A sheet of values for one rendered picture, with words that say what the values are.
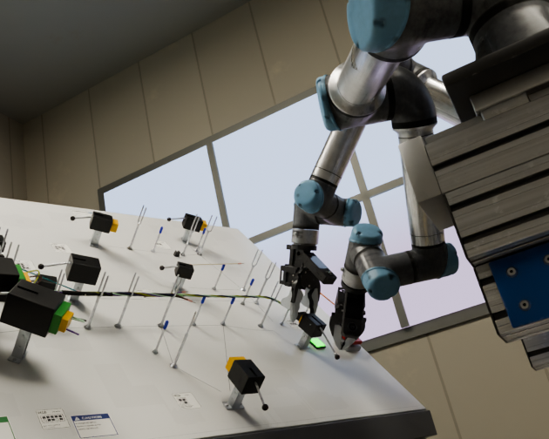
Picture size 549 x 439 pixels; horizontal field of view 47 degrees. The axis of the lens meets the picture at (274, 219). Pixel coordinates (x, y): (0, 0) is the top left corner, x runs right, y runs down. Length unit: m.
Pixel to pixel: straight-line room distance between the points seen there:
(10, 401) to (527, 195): 0.92
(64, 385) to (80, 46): 2.96
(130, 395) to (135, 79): 3.00
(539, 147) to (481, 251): 0.14
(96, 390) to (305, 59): 2.54
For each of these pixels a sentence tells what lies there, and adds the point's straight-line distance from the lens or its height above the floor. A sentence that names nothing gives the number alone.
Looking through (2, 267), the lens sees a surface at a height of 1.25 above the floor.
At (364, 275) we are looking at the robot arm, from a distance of 1.43.
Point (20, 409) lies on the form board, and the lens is 1.25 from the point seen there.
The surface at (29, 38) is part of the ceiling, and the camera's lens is 4.01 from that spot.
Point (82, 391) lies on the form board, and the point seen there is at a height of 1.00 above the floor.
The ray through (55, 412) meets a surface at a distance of 1.26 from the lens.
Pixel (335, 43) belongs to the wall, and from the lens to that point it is 3.51.
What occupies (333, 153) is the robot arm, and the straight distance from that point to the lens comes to 1.59.
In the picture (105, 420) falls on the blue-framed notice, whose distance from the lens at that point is 1.27.
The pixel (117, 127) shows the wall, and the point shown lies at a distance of 4.06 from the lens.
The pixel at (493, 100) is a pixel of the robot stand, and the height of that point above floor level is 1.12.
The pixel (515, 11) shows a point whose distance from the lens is 0.94.
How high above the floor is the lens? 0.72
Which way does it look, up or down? 24 degrees up
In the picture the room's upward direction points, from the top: 13 degrees counter-clockwise
